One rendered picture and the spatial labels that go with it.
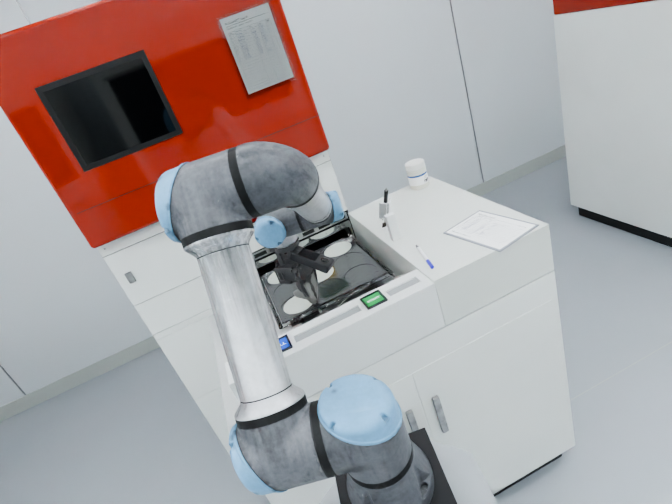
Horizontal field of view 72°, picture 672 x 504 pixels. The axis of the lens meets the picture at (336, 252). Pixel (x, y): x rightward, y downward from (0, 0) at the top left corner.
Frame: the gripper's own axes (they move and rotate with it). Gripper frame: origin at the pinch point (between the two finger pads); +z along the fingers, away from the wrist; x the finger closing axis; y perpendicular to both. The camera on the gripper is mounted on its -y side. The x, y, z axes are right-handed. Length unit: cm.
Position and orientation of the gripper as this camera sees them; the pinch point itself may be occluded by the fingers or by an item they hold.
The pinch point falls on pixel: (316, 300)
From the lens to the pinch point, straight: 135.1
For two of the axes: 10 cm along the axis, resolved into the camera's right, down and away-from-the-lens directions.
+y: -8.7, 0.5, 5.0
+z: 3.1, 8.4, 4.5
